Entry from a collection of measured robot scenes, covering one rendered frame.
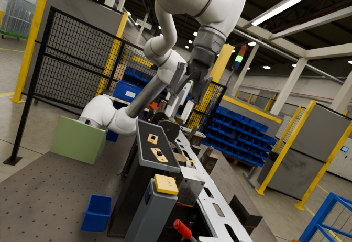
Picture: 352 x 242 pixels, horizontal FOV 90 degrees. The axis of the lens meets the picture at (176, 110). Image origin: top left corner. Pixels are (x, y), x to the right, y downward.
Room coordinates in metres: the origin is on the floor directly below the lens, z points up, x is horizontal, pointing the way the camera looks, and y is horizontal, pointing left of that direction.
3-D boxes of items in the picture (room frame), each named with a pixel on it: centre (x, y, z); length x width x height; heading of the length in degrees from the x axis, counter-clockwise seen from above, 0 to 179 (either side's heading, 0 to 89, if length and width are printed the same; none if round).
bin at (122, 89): (1.73, 0.48, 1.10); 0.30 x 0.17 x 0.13; 107
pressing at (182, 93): (1.71, 0.04, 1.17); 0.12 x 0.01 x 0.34; 110
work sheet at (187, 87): (2.01, 0.06, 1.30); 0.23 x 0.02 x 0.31; 110
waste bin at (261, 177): (3.76, -2.52, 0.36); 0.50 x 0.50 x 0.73
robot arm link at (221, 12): (0.57, 0.00, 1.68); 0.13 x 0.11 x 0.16; 120
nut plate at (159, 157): (0.58, -0.01, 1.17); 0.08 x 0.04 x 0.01; 35
